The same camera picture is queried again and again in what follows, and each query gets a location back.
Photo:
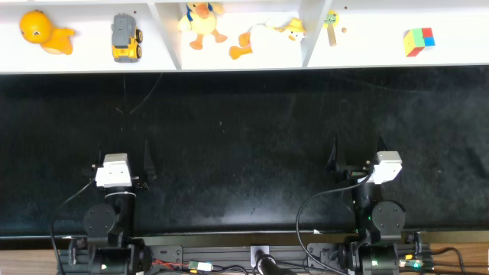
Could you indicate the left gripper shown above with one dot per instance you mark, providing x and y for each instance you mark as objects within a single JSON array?
[{"x": 140, "y": 183}]

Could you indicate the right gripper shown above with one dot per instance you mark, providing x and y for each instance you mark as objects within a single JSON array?
[{"x": 351, "y": 173}]

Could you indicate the grey and yellow toy truck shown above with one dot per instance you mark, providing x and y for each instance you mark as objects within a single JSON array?
[{"x": 124, "y": 38}]

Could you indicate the yellow rattle drum toy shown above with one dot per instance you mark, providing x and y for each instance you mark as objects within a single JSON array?
[{"x": 331, "y": 32}]

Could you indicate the many-coloured puzzle cube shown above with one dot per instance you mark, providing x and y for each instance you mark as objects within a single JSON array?
[{"x": 417, "y": 41}]

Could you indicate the orange rubber duck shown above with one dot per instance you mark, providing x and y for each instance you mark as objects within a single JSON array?
[{"x": 36, "y": 28}]

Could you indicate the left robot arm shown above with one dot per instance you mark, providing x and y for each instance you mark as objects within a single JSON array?
[{"x": 99, "y": 221}]

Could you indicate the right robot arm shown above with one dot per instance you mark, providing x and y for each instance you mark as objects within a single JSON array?
[{"x": 389, "y": 219}]

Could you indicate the white shelf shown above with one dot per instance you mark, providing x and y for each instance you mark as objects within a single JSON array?
[{"x": 88, "y": 42}]

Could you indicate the white plush duck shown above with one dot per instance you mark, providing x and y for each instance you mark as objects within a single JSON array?
[{"x": 269, "y": 40}]

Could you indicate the yellow plush duck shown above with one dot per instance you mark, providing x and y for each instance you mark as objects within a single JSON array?
[{"x": 202, "y": 23}]

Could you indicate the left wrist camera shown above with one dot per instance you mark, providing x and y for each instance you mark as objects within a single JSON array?
[{"x": 114, "y": 172}]

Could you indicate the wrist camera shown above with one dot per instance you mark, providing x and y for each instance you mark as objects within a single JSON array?
[
  {"x": 114, "y": 172},
  {"x": 386, "y": 168}
]

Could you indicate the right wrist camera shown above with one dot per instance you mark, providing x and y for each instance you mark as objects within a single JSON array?
[{"x": 386, "y": 168}]

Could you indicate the mounting rail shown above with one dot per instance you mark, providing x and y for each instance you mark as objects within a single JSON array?
[{"x": 237, "y": 259}]

